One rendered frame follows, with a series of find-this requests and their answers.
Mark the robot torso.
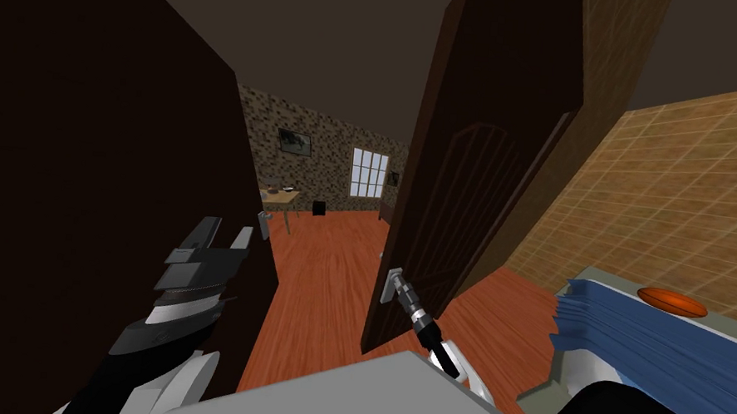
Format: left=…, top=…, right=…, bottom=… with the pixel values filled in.
left=146, top=328, right=559, bottom=414

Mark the dark framed wall picture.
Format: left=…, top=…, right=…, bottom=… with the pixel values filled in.
left=276, top=127, right=316, bottom=159

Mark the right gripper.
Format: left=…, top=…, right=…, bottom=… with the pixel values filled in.
left=396, top=279, right=424, bottom=315

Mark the white barred window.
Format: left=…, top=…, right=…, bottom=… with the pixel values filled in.
left=347, top=145, right=391, bottom=202

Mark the orange oval ball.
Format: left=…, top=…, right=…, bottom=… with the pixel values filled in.
left=636, top=286, right=711, bottom=321

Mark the light wooden table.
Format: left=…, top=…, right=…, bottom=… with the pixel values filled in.
left=255, top=183, right=305, bottom=238

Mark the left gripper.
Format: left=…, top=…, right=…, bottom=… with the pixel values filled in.
left=151, top=211, right=256, bottom=316

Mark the dark brown door leaf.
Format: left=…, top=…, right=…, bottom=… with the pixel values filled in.
left=358, top=0, right=593, bottom=373
left=0, top=0, right=305, bottom=414

